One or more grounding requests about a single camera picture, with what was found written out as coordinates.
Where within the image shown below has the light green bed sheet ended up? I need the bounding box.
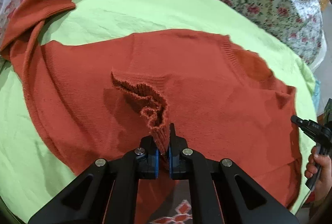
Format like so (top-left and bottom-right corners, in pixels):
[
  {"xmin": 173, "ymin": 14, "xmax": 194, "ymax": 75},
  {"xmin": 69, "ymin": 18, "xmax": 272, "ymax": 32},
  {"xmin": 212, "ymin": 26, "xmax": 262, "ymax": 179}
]
[{"xmin": 1, "ymin": 0, "xmax": 316, "ymax": 221}]

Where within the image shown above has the red patterned floor mat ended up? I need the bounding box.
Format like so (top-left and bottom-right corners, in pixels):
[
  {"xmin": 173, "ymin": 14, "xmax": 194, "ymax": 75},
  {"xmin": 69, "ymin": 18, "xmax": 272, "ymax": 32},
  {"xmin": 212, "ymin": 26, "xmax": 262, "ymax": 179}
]
[{"xmin": 148, "ymin": 180, "xmax": 193, "ymax": 224}]

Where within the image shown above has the rust orange knit sweater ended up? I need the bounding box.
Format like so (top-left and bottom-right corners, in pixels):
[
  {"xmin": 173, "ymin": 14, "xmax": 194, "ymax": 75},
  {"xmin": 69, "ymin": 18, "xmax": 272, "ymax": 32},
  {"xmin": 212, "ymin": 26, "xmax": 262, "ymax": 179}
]
[{"xmin": 1, "ymin": 0, "xmax": 302, "ymax": 216}]

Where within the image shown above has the light blue cloth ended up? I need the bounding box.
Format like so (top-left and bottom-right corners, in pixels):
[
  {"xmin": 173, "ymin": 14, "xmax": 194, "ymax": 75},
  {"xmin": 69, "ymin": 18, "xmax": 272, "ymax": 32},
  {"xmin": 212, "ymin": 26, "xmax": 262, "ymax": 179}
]
[{"xmin": 312, "ymin": 79, "xmax": 321, "ymax": 114}]

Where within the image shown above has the person's right hand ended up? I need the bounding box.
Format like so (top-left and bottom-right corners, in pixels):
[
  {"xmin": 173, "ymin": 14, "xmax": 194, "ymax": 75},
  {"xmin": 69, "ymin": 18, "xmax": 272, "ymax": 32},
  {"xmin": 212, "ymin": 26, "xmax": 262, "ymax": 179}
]
[{"xmin": 304, "ymin": 146, "xmax": 331, "ymax": 202}]

